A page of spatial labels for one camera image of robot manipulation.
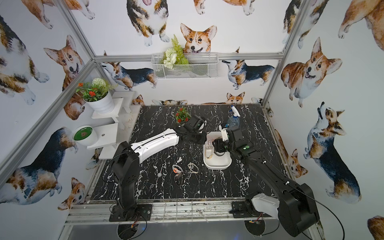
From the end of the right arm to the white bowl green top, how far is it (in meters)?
0.66

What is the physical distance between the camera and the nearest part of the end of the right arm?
0.60 metres

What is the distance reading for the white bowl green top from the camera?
0.76 m

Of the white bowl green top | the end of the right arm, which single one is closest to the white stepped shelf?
the white bowl green top
